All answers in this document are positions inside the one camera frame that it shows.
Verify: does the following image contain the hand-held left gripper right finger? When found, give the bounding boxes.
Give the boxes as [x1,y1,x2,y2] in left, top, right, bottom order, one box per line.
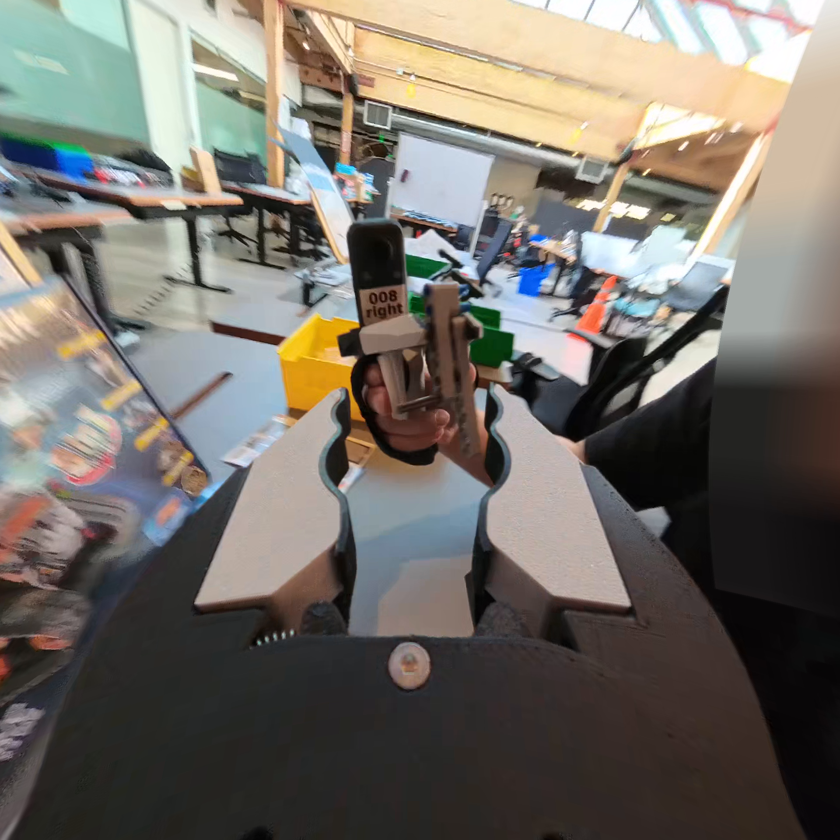
[471,384,633,616]

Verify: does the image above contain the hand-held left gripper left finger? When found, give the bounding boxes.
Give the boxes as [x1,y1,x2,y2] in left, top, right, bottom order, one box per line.
[194,387,358,614]

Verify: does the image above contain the black office chair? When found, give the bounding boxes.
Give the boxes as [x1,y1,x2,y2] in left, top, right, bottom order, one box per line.
[564,285,729,442]

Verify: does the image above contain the orange traffic cone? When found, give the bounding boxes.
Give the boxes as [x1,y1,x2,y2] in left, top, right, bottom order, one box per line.
[576,276,619,336]

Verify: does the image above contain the brown wooden stick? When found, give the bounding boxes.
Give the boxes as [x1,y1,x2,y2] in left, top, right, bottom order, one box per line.
[169,371,235,421]

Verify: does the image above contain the blue leaflet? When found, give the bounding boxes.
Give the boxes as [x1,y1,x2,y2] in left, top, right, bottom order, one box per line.
[222,416,293,469]

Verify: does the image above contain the robot kit box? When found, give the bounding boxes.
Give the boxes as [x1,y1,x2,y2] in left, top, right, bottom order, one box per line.
[0,276,212,840]

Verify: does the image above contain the toy car box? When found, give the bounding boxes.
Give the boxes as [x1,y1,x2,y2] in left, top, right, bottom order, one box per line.
[92,154,175,188]

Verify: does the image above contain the wood-edged background desk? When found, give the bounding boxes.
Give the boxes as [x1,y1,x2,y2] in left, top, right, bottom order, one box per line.
[223,182,317,270]
[26,167,247,296]

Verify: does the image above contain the whiteboard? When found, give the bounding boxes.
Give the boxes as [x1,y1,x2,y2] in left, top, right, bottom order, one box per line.
[388,133,496,228]

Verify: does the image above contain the leaning white display board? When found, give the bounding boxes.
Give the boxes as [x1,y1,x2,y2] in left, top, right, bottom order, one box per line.
[279,128,357,265]

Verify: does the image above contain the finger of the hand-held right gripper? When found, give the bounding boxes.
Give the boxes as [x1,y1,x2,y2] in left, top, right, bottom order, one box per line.
[360,315,429,357]

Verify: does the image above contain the yellow plastic bin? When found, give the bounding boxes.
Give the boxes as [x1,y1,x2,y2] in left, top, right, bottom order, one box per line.
[277,313,395,422]

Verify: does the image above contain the small cardboard box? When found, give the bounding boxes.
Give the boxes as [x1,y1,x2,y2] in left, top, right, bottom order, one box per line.
[189,146,223,194]

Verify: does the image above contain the grey building beam assembly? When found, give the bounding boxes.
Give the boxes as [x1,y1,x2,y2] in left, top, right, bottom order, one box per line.
[395,281,484,462]

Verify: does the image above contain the stacked blue and green bins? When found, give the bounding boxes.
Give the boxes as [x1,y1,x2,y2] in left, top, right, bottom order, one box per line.
[0,133,93,181]

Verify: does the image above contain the person's right hand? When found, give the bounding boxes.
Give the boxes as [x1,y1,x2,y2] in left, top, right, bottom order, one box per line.
[363,363,493,488]

